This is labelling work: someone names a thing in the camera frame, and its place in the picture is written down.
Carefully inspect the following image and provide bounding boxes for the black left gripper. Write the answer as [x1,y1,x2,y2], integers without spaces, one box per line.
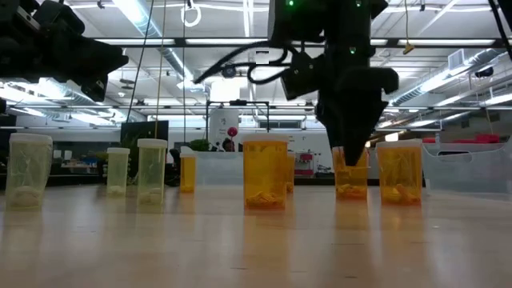
[0,34,130,103]

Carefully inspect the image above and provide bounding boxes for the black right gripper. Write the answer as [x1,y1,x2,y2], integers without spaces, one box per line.
[317,42,400,167]

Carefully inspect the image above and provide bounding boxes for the wide orange pill bottle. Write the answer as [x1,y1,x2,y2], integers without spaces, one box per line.
[286,151,297,194]
[242,133,290,210]
[376,138,424,206]
[332,146,370,202]

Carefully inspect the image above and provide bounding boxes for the slim green pill bottle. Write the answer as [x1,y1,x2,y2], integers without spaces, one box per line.
[136,138,169,206]
[5,132,54,210]
[106,146,131,198]

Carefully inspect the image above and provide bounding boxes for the slim orange pill bottle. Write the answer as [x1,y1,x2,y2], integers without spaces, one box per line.
[178,152,198,194]

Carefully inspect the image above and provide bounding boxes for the clear plastic bin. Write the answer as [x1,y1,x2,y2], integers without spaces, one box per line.
[179,145,246,187]
[422,137,512,198]

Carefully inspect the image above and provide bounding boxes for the red and white cart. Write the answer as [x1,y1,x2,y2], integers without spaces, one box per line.
[294,150,316,178]

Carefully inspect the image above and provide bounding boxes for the black monitor screen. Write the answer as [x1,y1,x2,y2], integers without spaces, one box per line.
[120,120,170,181]

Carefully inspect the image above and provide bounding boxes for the white printed banner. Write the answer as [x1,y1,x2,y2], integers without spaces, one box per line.
[208,108,241,152]

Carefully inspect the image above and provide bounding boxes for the green leafy potted plant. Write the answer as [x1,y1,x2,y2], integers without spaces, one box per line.
[189,138,212,152]

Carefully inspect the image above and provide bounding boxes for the black hanging cord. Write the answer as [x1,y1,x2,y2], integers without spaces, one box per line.
[126,0,156,123]

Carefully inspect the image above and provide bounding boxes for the tan hanging cord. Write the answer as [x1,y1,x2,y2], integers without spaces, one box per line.
[154,0,167,139]

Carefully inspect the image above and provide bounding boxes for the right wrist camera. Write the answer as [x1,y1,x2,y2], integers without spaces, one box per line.
[279,51,322,102]

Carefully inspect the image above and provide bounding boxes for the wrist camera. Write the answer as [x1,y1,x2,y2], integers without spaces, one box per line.
[279,51,322,102]
[14,0,87,37]

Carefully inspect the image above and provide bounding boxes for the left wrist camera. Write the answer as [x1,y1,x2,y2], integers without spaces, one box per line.
[14,0,87,37]

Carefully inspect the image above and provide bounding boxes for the white hanging cable ring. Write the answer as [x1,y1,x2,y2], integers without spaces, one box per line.
[180,0,202,29]

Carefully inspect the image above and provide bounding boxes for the yellow hanging hook cord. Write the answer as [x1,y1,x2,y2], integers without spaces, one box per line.
[402,0,415,56]

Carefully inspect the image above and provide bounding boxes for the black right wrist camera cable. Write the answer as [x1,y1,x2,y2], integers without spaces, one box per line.
[193,39,293,86]

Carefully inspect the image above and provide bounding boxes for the black aluminium table frame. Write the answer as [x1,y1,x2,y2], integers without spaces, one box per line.
[0,174,426,189]

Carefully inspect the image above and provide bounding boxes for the black upright bracket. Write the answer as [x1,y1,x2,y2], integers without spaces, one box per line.
[168,148,182,187]

